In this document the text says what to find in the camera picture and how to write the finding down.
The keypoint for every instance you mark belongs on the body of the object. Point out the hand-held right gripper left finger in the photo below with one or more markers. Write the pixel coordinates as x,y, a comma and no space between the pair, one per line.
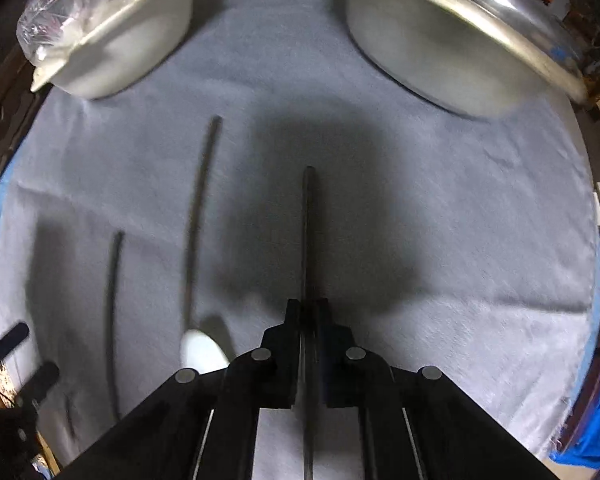
290,350

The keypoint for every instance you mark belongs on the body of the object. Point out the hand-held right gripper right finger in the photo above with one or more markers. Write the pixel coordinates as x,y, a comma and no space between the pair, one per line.
330,355

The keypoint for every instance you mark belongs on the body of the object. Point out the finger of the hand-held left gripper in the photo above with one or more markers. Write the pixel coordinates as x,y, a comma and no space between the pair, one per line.
12,336
40,380

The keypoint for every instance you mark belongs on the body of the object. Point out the pair dark chopsticks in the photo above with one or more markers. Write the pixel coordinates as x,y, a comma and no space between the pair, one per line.
308,235

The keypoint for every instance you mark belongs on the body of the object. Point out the white plastic spoon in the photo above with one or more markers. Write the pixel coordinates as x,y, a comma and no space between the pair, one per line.
200,352

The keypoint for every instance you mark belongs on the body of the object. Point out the grey table cloth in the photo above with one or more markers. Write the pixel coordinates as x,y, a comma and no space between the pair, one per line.
430,260

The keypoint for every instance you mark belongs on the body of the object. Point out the blue cloth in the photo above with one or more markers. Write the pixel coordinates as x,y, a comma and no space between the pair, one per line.
595,425

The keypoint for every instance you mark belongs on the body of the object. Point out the white pot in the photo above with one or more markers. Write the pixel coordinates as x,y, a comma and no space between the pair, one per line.
130,45

